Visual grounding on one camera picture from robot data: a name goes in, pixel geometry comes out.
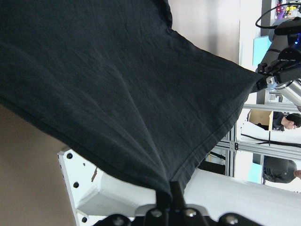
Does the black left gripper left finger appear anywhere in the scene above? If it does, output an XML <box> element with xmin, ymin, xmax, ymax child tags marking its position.
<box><xmin>156</xmin><ymin>191</ymin><xmax>171</xmax><ymax>212</ymax></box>

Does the white central robot column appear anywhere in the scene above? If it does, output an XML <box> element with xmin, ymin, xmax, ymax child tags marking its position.
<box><xmin>58</xmin><ymin>149</ymin><xmax>301</xmax><ymax>226</ymax></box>

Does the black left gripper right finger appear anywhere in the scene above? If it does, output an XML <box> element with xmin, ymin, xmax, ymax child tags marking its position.
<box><xmin>170</xmin><ymin>181</ymin><xmax>186</xmax><ymax>211</ymax></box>

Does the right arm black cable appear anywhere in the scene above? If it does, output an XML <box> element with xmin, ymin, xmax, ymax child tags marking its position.
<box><xmin>255</xmin><ymin>2</ymin><xmax>301</xmax><ymax>30</ymax></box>

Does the black t-shirt with logo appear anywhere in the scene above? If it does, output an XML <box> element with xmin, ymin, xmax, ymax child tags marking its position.
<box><xmin>0</xmin><ymin>0</ymin><xmax>261</xmax><ymax>194</ymax></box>

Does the background person in black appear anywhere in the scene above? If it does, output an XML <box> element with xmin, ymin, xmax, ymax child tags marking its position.
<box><xmin>272</xmin><ymin>112</ymin><xmax>301</xmax><ymax>131</ymax></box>

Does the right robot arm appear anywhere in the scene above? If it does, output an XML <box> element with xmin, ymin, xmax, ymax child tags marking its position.
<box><xmin>256</xmin><ymin>17</ymin><xmax>301</xmax><ymax>111</ymax></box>

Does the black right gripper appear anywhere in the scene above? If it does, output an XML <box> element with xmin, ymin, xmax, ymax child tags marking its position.
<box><xmin>255</xmin><ymin>47</ymin><xmax>301</xmax><ymax>90</ymax></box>

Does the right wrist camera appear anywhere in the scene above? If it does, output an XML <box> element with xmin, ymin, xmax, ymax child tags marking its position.
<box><xmin>274</xmin><ymin>20</ymin><xmax>301</xmax><ymax>45</ymax></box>

